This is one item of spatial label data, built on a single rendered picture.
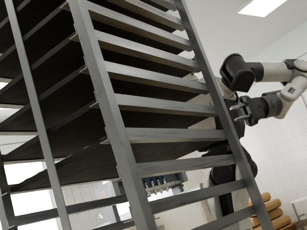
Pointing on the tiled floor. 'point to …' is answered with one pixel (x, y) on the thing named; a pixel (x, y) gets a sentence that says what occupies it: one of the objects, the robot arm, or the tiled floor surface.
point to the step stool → (297, 211)
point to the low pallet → (289, 227)
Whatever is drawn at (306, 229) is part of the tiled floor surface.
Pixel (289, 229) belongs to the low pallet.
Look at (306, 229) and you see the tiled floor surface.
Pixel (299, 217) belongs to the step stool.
